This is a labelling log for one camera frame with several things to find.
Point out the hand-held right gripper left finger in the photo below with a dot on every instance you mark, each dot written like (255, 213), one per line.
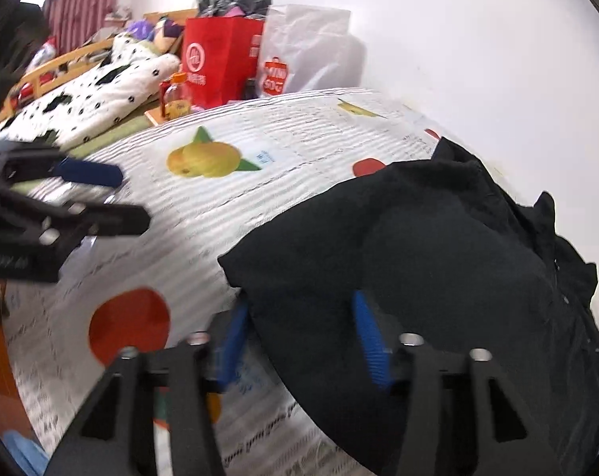
(232, 342)

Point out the wooden nightstand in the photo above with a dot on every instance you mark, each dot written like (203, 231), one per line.
(155, 116)

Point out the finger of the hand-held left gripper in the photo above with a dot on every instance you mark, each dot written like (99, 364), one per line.
(88, 172)
(110, 218)

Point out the small dark bottle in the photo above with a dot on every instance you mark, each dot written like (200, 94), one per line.
(249, 89)

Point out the red paper bag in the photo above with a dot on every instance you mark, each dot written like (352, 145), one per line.
(215, 59)

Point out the black shirt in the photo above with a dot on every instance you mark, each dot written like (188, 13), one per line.
(453, 238)

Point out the fruit print table cloth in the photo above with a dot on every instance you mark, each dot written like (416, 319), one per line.
(279, 124)

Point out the wooden bed frame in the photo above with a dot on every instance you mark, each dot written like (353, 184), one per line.
(66, 62)

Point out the purple plush toy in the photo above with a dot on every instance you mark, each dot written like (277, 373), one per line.
(141, 28)

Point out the green bed sheet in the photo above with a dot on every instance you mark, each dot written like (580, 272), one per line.
(115, 131)

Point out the white spotted quilt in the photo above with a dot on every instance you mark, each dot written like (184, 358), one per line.
(106, 94)

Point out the orange drink bottle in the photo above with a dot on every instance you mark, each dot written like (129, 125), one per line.
(176, 101)

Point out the patchwork cushion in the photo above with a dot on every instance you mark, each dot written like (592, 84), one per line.
(166, 34)

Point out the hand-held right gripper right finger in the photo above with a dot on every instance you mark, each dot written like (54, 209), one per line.
(373, 342)

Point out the white plastic bag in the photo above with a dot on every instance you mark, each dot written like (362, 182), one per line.
(309, 39)

